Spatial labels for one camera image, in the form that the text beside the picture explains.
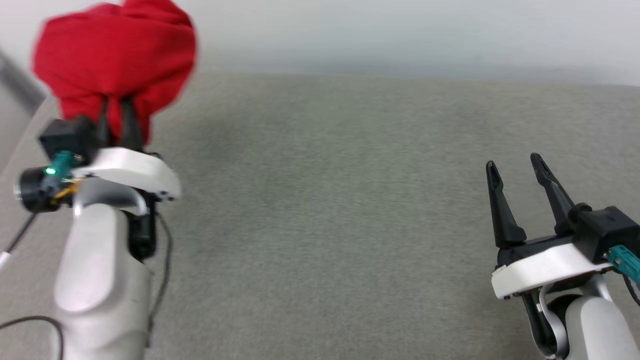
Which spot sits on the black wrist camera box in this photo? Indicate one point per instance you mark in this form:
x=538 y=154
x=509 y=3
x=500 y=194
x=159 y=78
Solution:
x=607 y=232
x=70 y=137

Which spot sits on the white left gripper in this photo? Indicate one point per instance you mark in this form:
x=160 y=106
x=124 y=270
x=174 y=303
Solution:
x=135 y=167

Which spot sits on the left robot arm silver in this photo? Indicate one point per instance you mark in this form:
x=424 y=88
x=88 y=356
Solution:
x=100 y=280

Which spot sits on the black cylindrical left motor housing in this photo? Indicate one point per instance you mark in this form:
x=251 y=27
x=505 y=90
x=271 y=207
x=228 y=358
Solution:
x=32 y=190

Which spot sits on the red garment with white trim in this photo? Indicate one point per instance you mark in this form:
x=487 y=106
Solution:
x=115 y=55

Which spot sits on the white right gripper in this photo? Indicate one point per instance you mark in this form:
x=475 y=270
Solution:
x=545 y=267

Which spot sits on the grey fabric sofa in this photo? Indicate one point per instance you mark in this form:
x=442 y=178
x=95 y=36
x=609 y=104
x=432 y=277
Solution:
x=325 y=210

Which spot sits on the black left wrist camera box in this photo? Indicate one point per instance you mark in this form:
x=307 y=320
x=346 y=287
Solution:
x=70 y=137

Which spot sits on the teal camera connector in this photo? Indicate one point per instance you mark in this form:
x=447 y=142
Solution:
x=64 y=164
x=627 y=261

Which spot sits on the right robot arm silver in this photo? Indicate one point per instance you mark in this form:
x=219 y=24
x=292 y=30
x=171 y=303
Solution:
x=595 y=325

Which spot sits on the teal left camera connector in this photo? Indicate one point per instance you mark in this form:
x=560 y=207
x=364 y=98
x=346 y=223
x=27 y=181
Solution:
x=64 y=164

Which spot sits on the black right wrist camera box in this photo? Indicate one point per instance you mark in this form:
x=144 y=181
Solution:
x=607 y=232

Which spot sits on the teal right camera connector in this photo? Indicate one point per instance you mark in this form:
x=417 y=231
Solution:
x=627 y=261

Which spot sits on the dark grey baseboard strip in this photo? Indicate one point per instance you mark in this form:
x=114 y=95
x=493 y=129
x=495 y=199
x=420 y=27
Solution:
x=20 y=82

